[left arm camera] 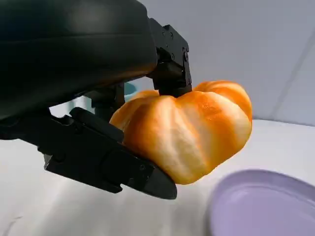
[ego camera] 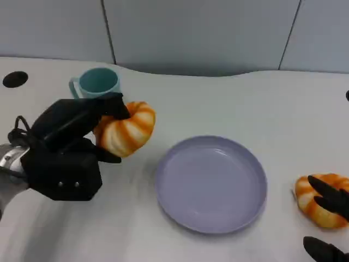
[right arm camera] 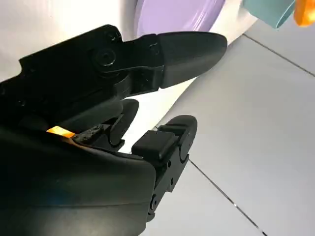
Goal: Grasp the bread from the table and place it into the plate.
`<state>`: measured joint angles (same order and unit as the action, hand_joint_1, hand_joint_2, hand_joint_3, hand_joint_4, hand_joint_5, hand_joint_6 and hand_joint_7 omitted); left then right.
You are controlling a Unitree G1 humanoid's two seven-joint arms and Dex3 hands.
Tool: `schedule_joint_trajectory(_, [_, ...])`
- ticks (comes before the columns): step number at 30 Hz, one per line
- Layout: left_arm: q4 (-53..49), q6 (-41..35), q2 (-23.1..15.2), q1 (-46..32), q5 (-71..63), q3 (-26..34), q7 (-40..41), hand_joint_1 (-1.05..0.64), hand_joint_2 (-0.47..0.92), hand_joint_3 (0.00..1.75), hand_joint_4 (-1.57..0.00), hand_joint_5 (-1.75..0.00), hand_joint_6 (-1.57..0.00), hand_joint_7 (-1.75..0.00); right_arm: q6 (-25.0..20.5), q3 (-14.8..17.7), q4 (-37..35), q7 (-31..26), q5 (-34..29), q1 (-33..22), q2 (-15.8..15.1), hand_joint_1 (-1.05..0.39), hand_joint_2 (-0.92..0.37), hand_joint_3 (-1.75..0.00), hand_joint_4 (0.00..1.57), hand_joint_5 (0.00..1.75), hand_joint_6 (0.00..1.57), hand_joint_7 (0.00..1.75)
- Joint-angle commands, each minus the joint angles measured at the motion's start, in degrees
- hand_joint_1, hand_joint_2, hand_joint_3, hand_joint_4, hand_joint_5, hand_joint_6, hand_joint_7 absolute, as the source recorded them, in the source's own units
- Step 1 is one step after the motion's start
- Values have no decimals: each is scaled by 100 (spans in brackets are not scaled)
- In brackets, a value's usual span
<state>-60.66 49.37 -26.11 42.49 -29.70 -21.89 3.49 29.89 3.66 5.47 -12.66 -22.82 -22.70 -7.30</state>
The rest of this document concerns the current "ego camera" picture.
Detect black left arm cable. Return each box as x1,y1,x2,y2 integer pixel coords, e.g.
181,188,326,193
7,115,35,150

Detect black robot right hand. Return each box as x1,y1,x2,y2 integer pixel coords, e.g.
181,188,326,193
303,175,349,262

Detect lilac plate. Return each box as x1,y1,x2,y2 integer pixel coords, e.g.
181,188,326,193
154,135,268,235

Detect orange white toy bread roll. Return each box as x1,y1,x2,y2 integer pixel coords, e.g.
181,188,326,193
294,173,349,229
93,101,157,159

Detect pale green mug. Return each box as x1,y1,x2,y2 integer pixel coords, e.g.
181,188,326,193
69,68,122,100

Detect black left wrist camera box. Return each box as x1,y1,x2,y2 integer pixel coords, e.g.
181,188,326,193
21,148,104,202

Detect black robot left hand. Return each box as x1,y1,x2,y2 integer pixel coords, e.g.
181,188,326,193
31,92,131,164

